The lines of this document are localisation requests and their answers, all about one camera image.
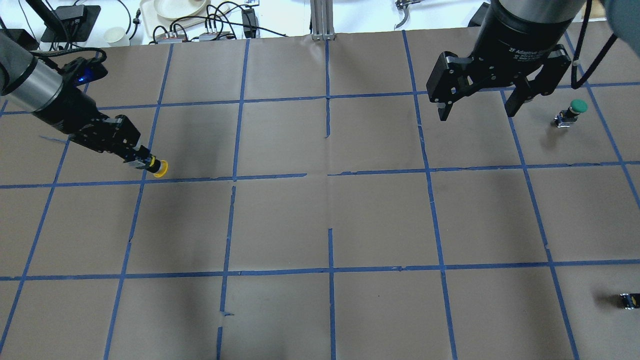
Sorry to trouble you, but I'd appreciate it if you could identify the aluminium frame post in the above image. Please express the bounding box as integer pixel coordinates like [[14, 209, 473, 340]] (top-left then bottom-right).
[[310, 0, 336, 42]]

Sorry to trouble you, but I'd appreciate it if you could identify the black power adapter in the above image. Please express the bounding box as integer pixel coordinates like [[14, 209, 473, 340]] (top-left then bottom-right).
[[241, 7, 258, 39]]

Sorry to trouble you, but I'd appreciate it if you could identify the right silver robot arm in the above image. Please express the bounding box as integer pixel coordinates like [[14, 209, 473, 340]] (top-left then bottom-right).
[[426, 0, 639, 121]]

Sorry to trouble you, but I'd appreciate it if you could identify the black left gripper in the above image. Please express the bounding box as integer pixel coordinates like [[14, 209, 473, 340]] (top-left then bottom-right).
[[32, 57, 157, 172]]

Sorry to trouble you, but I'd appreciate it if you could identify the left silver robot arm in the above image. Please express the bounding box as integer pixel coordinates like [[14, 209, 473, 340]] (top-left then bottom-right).
[[1, 31, 169, 177]]

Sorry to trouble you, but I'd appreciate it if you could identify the white paper cup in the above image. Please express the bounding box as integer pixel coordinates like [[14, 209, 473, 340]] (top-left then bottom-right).
[[103, 26, 130, 47]]

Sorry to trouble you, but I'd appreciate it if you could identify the yellow push button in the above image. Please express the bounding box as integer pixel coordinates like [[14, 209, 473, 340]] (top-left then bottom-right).
[[146, 157, 169, 178]]

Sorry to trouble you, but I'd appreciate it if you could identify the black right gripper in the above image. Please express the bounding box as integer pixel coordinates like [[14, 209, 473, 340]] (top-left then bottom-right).
[[426, 0, 572, 122]]

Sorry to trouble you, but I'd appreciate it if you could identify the green push button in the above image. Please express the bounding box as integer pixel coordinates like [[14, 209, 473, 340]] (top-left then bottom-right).
[[553, 99, 589, 129]]

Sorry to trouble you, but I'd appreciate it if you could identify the black camera stand base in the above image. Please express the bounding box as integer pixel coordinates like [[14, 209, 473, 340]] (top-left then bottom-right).
[[36, 5, 102, 43]]

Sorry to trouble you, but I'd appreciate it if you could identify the small black switch block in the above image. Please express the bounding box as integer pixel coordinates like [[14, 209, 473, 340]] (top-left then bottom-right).
[[619, 292, 640, 310]]

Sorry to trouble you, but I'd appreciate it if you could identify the beige tray with plate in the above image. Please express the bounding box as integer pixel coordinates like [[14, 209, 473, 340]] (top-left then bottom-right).
[[139, 0, 214, 37]]

